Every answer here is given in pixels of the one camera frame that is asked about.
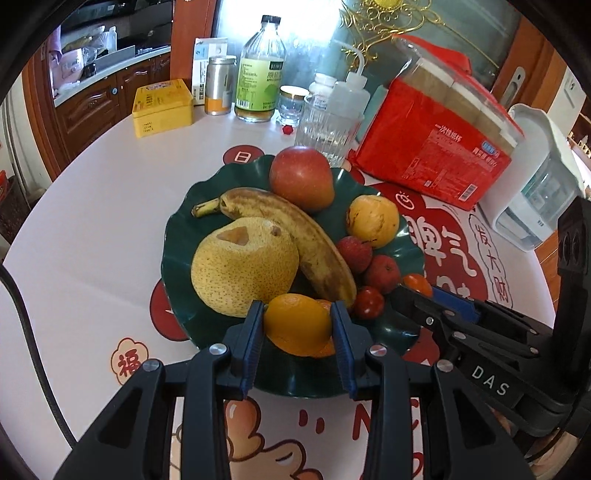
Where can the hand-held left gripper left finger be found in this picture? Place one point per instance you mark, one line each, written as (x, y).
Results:
(254, 341)

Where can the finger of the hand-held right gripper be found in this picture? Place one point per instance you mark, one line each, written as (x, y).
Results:
(425, 314)
(461, 309)

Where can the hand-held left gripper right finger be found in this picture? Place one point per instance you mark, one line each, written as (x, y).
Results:
(342, 350)

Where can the small orange-red tomato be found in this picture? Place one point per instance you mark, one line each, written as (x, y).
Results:
(417, 284)

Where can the yellow-orange orange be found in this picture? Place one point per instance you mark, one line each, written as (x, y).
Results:
(295, 323)

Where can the red cherry tomato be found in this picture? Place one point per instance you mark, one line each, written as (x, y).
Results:
(369, 303)

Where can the yellow fruit with sticker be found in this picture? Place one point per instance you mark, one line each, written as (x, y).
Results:
(373, 221)

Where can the dark green scalloped plate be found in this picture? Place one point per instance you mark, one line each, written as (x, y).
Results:
(184, 258)

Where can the spotted ripe banana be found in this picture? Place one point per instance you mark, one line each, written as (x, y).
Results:
(286, 217)

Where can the large red apple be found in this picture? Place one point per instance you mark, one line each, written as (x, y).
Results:
(300, 177)

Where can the small dark red fruit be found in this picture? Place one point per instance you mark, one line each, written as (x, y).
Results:
(381, 274)

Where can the large yellow pear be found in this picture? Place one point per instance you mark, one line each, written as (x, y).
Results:
(240, 272)

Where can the red lychee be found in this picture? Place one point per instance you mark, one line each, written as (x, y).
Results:
(353, 254)

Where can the white countertop appliance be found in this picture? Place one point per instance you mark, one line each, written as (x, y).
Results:
(540, 184)

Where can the red paper cup package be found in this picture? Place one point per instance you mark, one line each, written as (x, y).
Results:
(415, 134)

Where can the printed cartoon tablecloth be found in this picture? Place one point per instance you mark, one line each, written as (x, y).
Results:
(92, 230)

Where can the clear ribbed glass tumbler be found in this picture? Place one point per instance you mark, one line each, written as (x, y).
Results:
(325, 134)

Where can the small red bottle cap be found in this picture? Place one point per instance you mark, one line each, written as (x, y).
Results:
(288, 130)

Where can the clear plastic squeeze bottle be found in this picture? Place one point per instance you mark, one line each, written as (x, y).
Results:
(353, 97)

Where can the small gold-rimmed glass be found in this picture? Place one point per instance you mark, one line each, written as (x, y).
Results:
(291, 108)

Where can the yellow tin box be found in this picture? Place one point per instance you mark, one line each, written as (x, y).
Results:
(161, 108)

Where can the white pill bottle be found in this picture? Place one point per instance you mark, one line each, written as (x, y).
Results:
(321, 85)

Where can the silver metal can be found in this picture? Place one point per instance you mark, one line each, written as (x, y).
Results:
(220, 83)

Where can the glass bottle green label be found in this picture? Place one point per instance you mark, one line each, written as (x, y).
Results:
(258, 78)

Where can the brown wooden kitchen cabinet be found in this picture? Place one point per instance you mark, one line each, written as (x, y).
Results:
(101, 110)

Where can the white carton box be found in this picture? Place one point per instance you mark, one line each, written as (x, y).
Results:
(201, 69)

